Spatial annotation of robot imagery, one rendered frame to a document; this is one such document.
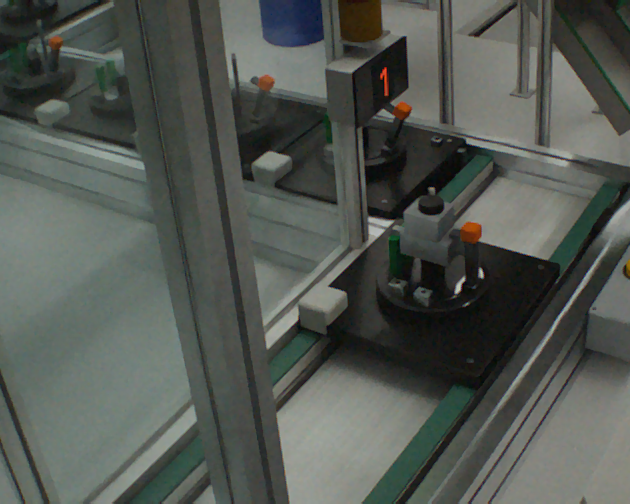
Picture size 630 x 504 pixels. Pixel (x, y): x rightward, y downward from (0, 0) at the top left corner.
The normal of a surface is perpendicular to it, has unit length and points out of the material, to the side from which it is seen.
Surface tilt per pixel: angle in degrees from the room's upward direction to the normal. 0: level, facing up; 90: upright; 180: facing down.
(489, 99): 0
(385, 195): 0
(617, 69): 45
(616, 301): 0
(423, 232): 90
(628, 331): 90
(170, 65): 90
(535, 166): 90
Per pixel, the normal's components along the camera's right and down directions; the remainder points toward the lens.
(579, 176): -0.55, 0.51
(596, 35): 0.45, -0.34
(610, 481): -0.08, -0.83
